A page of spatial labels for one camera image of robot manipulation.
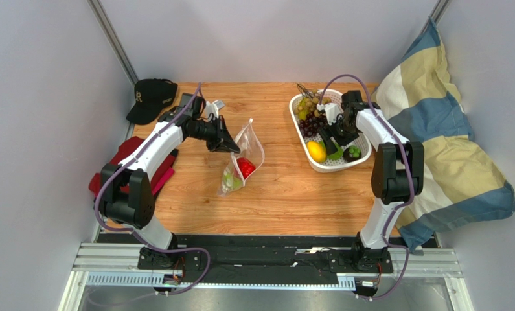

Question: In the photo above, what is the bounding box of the red bell pepper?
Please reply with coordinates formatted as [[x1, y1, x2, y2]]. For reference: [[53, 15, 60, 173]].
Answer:
[[236, 157, 257, 179]]

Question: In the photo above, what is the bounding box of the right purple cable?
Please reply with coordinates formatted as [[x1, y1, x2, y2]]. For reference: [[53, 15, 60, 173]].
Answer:
[[318, 74, 415, 301]]

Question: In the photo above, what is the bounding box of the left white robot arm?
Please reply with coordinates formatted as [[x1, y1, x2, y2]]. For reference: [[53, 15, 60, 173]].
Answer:
[[95, 93, 240, 252]]

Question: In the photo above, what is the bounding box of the white perforated plastic basket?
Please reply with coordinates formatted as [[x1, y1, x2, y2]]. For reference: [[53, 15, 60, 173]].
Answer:
[[289, 84, 372, 173]]

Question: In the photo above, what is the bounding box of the dark purple grape bunch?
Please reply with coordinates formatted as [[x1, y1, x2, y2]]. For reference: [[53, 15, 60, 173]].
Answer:
[[297, 111, 327, 138]]

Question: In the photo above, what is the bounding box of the green apple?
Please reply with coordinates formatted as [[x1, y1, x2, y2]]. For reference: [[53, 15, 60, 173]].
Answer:
[[222, 168, 244, 194]]

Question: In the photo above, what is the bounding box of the yellow-green starfruit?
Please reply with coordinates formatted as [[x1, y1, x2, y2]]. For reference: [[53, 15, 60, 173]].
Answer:
[[293, 97, 309, 121]]

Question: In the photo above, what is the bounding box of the blue yellow checkered pillow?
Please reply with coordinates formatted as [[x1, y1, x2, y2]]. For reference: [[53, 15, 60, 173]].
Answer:
[[372, 21, 515, 251]]

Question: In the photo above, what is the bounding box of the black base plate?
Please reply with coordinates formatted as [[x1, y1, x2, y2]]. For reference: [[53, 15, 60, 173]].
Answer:
[[95, 233, 439, 286]]

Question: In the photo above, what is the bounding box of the green sliced fruit toy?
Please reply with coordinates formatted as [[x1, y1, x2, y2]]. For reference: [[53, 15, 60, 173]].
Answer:
[[319, 141, 343, 161]]

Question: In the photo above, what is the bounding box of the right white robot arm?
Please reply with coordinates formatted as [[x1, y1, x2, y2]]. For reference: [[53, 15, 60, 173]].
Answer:
[[318, 91, 424, 249]]

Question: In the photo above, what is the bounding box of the purple cable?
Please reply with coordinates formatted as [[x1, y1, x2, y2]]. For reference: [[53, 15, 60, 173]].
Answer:
[[93, 82, 211, 295], [318, 74, 415, 301]]

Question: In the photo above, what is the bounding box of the black baseball cap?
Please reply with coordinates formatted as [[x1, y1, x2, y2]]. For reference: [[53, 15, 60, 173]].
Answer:
[[126, 78, 178, 125]]

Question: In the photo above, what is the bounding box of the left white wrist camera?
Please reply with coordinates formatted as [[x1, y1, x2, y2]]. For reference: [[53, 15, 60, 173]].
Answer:
[[203, 100, 225, 121]]

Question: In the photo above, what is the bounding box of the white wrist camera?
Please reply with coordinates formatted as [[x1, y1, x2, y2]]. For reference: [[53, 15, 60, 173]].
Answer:
[[316, 102, 343, 126], [203, 100, 225, 121]]

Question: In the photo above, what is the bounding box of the aluminium frame rail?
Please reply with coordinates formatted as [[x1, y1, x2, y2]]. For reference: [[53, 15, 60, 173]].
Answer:
[[59, 243, 473, 310]]

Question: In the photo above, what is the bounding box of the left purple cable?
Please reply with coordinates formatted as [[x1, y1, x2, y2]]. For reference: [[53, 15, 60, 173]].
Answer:
[[93, 82, 211, 295]]

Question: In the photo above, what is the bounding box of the tan longan bunch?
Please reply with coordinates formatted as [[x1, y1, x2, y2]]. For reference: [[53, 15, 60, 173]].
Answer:
[[296, 84, 321, 113]]

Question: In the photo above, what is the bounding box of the yellow lemon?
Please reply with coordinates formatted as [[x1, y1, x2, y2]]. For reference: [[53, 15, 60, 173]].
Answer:
[[306, 141, 327, 163]]

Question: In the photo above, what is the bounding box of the clear polka-dot zip bag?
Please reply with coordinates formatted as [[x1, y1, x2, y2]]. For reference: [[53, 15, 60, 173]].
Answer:
[[217, 118, 265, 196]]

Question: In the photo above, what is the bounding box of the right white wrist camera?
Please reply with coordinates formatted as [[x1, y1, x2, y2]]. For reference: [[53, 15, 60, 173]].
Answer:
[[316, 102, 343, 126]]

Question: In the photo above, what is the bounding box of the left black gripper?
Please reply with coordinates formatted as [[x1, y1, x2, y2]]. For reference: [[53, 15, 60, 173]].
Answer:
[[189, 115, 240, 154]]

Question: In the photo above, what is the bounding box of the dark mangosteen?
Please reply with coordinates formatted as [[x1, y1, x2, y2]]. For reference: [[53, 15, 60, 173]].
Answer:
[[343, 145, 362, 163]]

